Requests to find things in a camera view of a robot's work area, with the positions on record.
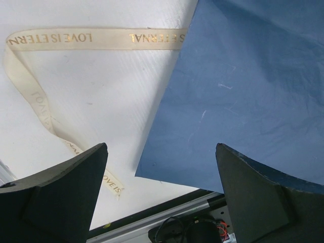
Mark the left aluminium frame post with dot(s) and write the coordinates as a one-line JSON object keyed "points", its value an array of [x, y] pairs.
{"points": [[7, 177]]}

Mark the cream printed ribbon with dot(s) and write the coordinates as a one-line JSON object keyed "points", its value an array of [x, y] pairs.
{"points": [[64, 90]]}

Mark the blue wrapping paper sheet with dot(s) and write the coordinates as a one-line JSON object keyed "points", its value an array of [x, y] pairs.
{"points": [[249, 75]]}

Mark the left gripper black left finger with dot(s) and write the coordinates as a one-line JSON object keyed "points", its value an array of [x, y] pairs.
{"points": [[56, 204]]}

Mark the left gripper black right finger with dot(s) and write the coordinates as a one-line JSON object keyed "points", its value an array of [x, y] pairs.
{"points": [[267, 205]]}

